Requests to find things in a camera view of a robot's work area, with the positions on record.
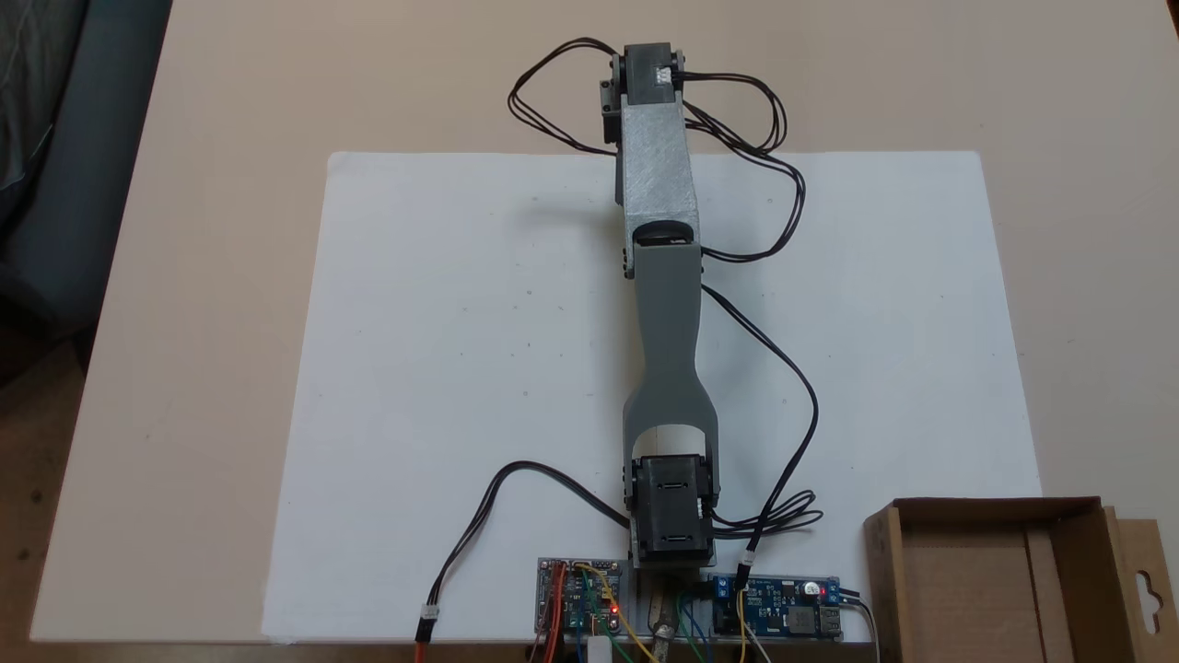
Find white paper sheet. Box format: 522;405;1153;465
263;150;1044;643

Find motor controller circuit board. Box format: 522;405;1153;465
536;557;629;638

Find blue power converter board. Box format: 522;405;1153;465
707;575;845;641

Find brown cardboard box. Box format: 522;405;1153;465
863;497;1179;663

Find black servo cable loop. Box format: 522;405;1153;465
508;36;629;157
680;71;809;265
711;489;824;541

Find black power cable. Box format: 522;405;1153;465
700;282;822;596

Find black cable with white connector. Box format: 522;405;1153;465
414;459;636;663

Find yellow jumper wire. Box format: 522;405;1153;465
576;564;662;663

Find red and orange wires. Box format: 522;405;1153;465
542;569;566;663

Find grey usb cable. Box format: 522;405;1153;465
838;594;881;663

